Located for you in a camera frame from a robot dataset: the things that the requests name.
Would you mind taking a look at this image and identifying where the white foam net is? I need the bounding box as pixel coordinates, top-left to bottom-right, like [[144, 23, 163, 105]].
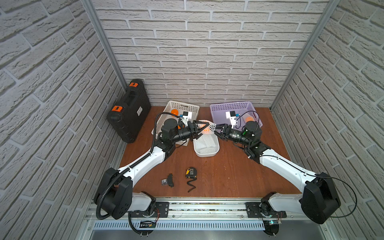
[[199, 135, 216, 154]]

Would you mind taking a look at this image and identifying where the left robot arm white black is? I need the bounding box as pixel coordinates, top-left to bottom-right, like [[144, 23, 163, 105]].
[[94, 119, 210, 220]]

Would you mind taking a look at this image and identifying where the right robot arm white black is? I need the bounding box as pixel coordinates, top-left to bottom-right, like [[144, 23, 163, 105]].
[[214, 121, 341, 224]]

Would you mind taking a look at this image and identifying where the white plastic tub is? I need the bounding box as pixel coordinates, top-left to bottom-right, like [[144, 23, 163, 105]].
[[193, 120, 220, 158]]

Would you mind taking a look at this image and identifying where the white perforated plastic basket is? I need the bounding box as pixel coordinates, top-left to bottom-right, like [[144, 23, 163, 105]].
[[152, 101, 200, 147]]

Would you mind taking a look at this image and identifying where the purple perforated plastic basket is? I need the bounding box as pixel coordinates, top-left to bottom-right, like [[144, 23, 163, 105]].
[[210, 102, 263, 130]]

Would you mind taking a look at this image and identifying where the yellow black tape measure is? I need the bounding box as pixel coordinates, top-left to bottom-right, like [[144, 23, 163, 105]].
[[185, 167, 197, 179]]

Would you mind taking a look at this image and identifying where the small black gripper part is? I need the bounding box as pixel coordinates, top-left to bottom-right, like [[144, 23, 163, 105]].
[[162, 174, 174, 188]]

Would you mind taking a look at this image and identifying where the black plastic tool case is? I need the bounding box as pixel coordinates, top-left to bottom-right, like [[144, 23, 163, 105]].
[[107, 79, 151, 144]]

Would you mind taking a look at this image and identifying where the aluminium mounting rail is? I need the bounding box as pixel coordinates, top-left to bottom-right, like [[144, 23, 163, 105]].
[[86, 197, 321, 234]]

